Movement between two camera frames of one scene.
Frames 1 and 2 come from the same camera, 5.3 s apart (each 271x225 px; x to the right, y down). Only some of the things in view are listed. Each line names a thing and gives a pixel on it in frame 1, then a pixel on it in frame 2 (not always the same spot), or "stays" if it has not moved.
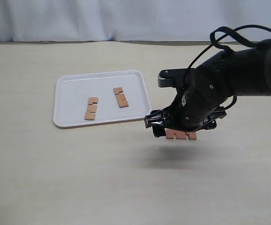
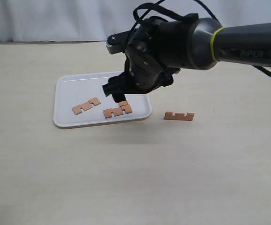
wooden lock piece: [170, 134] -> [116, 112]
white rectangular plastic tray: [89, 98] stays
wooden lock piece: [91, 108] -> [85, 106]
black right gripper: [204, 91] -> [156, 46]
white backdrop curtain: [144, 20] stays
